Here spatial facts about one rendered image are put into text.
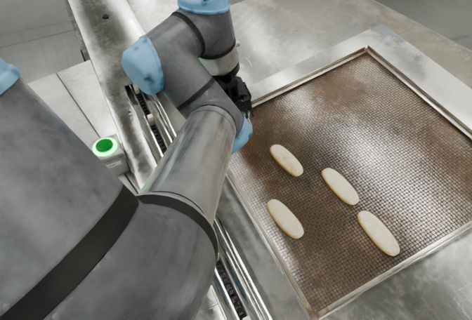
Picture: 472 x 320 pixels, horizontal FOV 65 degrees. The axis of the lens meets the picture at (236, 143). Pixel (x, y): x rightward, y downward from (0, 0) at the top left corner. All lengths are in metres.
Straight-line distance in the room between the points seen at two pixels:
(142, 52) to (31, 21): 2.87
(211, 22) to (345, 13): 1.00
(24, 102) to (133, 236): 0.09
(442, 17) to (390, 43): 2.34
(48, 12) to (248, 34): 2.32
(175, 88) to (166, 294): 0.38
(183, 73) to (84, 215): 0.38
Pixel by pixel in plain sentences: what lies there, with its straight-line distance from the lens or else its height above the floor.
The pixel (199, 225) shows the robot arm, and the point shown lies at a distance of 0.28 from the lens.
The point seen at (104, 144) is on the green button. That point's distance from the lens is 0.92.
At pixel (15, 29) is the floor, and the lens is 3.35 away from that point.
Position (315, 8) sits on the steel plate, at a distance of 1.54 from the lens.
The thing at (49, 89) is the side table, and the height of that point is 0.82.
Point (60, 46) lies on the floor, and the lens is 3.01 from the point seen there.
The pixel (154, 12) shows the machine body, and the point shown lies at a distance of 1.53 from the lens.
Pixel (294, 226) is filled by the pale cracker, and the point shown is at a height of 0.91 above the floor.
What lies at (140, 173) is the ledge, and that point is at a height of 0.86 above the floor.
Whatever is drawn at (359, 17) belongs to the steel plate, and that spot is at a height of 0.82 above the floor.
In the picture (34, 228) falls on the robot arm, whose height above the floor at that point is 1.42.
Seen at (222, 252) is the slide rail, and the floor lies 0.85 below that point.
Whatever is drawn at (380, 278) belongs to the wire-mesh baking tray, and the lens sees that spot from 0.74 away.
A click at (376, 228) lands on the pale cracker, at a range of 0.77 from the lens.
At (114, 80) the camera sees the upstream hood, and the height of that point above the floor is 0.91.
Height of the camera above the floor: 1.57
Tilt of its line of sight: 50 degrees down
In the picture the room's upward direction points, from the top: straight up
